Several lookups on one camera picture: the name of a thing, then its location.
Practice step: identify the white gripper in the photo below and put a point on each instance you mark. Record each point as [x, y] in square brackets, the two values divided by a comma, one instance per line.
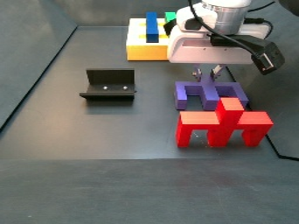
[189, 38]

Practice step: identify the purple comb-shaped block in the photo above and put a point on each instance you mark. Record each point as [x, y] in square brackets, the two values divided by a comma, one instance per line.
[209, 91]

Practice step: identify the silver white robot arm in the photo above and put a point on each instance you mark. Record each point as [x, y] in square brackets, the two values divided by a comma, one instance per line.
[168, 25]

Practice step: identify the yellow slotted board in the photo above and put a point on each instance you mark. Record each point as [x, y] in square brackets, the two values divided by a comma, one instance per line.
[137, 49]

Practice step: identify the black angle fixture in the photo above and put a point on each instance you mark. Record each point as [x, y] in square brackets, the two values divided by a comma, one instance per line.
[109, 84]

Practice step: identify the red comb-shaped block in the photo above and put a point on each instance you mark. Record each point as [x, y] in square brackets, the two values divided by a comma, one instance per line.
[220, 122]

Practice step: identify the green long bar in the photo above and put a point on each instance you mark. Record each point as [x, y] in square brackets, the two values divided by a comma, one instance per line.
[169, 15]

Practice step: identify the blue long bar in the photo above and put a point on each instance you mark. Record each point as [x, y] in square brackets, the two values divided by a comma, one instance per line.
[151, 27]

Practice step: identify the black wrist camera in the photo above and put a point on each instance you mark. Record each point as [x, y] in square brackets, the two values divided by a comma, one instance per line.
[264, 52]

